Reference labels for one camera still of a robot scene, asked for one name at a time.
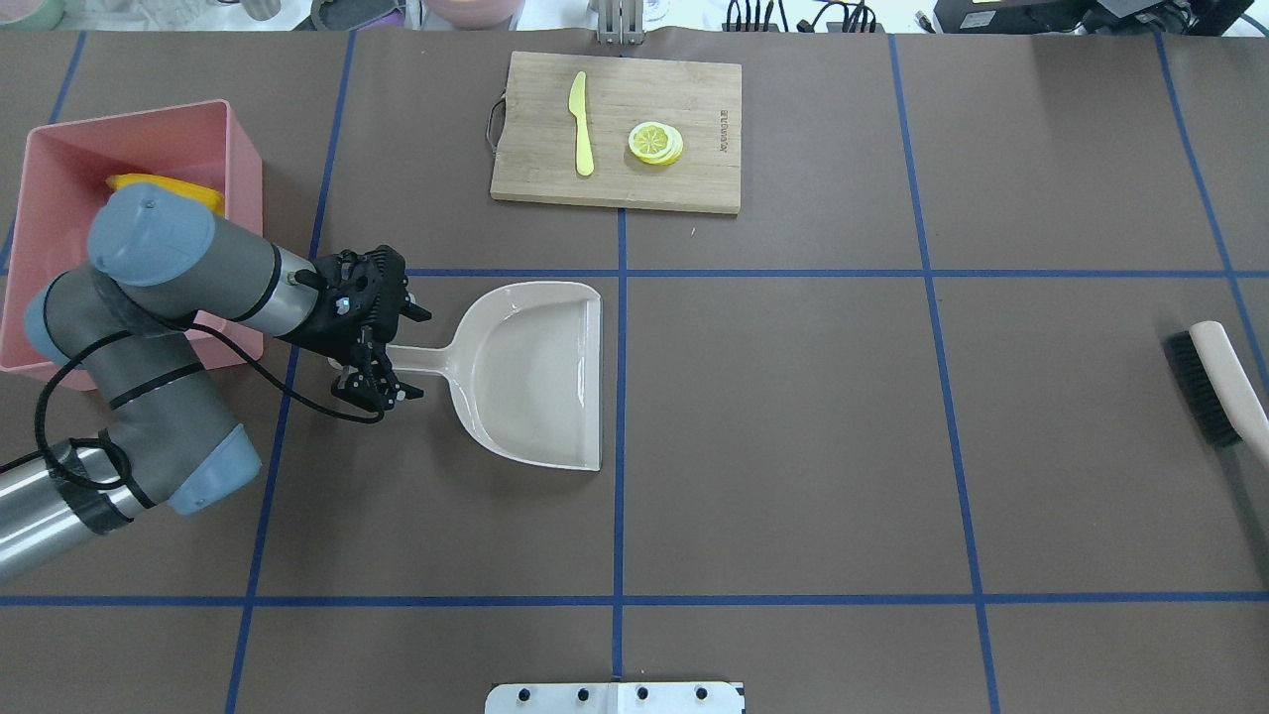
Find beige plastic dustpan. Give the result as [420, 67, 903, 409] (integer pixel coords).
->
[387, 282, 604, 473]

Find pink bowl with ice cubes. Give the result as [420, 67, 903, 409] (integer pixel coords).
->
[424, 0, 524, 29]

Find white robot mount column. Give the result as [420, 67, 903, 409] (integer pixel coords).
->
[483, 681, 747, 713]

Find beige hand brush black bristles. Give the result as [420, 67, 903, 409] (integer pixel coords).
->
[1162, 320, 1268, 467]

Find aluminium frame post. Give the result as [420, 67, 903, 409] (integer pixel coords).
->
[589, 0, 646, 46]

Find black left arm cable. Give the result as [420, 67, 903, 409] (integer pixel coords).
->
[0, 322, 388, 497]

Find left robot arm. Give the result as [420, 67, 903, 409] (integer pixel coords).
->
[3, 181, 430, 582]

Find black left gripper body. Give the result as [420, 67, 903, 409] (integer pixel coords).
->
[283, 245, 412, 370]

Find pink plastic bin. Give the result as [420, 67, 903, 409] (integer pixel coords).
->
[1, 99, 264, 383]

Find yellow toy lemon slices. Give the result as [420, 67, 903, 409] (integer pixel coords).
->
[627, 120, 685, 166]

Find yellow plastic toy knife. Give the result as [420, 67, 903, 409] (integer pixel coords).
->
[567, 68, 595, 178]

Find wooden cutting board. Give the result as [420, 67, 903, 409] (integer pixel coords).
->
[490, 51, 744, 216]

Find yellow toy corn cob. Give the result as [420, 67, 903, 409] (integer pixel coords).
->
[105, 172, 226, 216]

